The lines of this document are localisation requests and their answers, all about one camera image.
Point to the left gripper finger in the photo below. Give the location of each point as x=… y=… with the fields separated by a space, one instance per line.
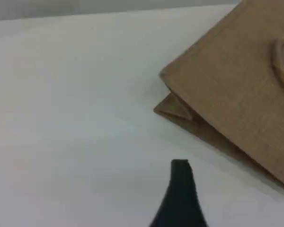
x=177 y=201

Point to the brown jute tote bag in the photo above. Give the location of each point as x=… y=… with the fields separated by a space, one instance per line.
x=239 y=94

